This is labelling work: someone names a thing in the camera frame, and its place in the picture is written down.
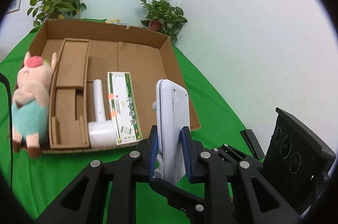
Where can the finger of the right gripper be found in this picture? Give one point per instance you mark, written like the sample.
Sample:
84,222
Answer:
192,205

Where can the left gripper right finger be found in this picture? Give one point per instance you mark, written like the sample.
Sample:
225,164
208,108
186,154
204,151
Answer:
267,204

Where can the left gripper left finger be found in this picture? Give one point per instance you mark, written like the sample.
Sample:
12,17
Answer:
105,189

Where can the white hair dryer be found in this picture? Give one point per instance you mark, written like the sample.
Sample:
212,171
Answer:
101,131

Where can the green white medicine box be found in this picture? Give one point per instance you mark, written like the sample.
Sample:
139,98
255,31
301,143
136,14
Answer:
122,108

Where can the white scale device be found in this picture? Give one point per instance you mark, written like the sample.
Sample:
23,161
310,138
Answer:
172,114

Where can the narrow brown cardboard tray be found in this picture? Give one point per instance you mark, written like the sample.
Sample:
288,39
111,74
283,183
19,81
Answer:
68,122

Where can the black flat phone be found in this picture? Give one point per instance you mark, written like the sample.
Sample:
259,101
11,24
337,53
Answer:
253,144

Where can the green table cloth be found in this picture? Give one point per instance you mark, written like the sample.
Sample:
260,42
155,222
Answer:
36,182

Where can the large open cardboard box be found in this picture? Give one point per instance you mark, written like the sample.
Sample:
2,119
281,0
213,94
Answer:
148,56

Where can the pink pig plush toy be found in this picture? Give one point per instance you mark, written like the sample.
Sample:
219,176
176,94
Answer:
30,104

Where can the right potted green plant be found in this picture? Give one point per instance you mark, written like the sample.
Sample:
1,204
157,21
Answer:
162,17

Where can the potted green plant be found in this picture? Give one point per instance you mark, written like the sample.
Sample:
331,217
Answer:
41,10
162,17

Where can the left potted green plant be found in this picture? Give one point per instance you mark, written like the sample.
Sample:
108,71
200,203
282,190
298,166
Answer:
41,10

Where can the black camera box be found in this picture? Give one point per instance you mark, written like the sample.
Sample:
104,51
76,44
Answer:
297,162

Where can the framed certificates on wall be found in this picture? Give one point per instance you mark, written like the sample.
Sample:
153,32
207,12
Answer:
14,6

